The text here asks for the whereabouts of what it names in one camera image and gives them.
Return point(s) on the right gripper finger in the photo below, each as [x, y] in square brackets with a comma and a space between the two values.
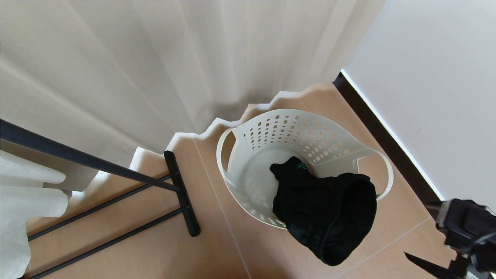
[434, 269]

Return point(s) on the white printed t-shirt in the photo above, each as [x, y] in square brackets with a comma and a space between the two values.
[23, 201]

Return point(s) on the white laundry basket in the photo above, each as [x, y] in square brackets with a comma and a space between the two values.
[294, 131]

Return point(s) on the black clothes rack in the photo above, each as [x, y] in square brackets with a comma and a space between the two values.
[58, 149]

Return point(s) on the black garment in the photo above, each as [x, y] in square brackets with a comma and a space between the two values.
[329, 209]

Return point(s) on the beige curtain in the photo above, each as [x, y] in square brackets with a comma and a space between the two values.
[155, 58]

